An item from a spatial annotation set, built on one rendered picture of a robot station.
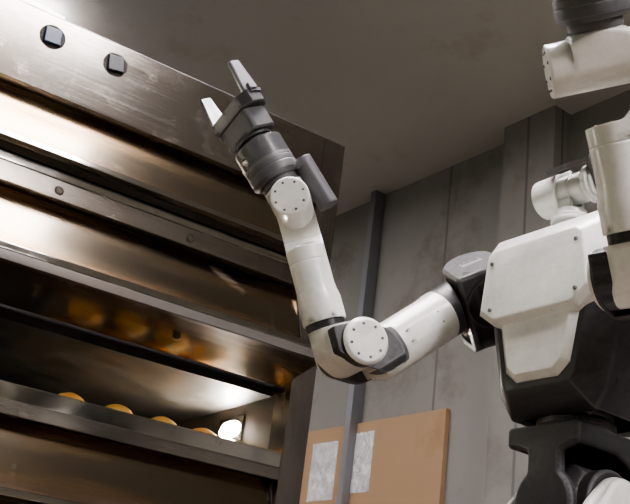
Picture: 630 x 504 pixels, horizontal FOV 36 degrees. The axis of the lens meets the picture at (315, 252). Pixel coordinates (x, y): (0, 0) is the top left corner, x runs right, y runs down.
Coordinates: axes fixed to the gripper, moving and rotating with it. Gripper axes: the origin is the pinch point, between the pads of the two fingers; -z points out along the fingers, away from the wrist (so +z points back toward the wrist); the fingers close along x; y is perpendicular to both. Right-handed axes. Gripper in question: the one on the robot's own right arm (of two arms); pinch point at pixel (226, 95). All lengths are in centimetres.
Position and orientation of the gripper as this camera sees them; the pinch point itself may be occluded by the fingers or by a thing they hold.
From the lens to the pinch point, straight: 171.7
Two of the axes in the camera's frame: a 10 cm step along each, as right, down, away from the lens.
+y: -7.0, 2.4, -6.8
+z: 5.0, 8.4, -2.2
